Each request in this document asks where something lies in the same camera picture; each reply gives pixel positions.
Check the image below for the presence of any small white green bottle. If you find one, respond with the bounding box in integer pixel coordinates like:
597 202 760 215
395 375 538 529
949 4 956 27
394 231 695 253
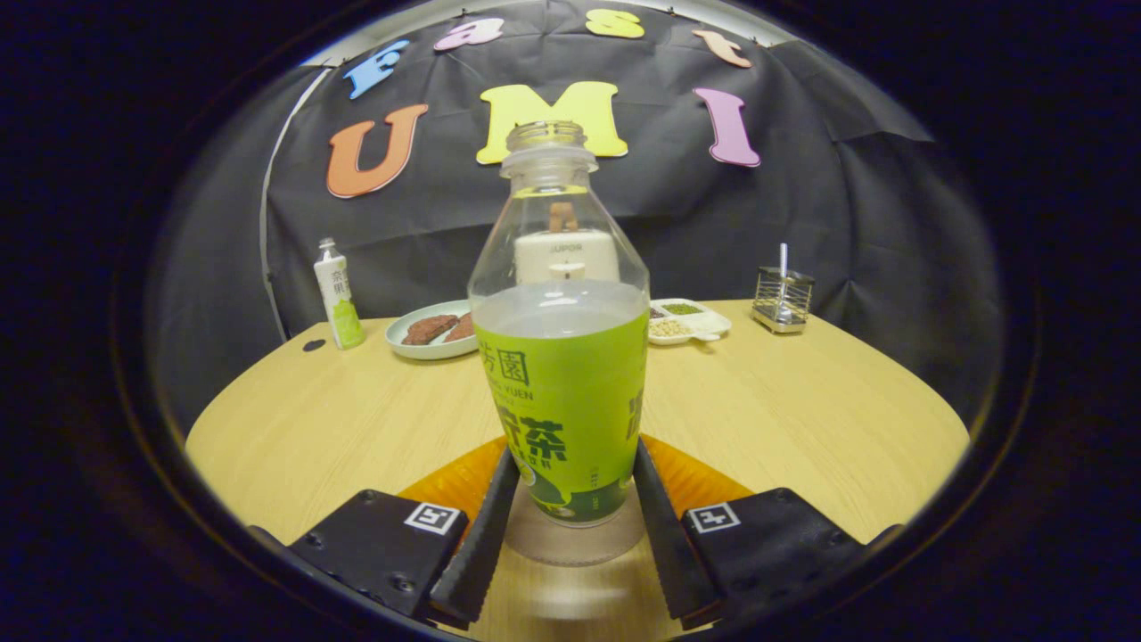
313 237 366 350

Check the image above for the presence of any wire mesh utensil holder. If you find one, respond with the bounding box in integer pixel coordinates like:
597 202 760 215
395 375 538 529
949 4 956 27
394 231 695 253
751 266 816 335

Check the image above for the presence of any pale green round plate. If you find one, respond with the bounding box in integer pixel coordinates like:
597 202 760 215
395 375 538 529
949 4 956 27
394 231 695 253
385 300 480 361

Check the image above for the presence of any green label juice bottle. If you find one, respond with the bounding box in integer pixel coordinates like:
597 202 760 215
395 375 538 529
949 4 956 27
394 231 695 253
468 120 652 529

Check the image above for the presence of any white divided snack tray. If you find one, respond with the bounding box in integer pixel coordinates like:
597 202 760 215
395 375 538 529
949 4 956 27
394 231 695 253
648 298 733 347

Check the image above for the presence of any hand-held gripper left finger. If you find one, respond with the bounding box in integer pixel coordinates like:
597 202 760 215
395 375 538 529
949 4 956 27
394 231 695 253
290 437 521 630

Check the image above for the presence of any wooden table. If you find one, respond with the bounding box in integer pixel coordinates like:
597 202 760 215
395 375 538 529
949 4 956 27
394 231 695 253
185 299 971 641

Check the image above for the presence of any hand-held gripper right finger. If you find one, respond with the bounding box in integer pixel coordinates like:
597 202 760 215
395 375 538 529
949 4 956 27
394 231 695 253
633 435 901 630

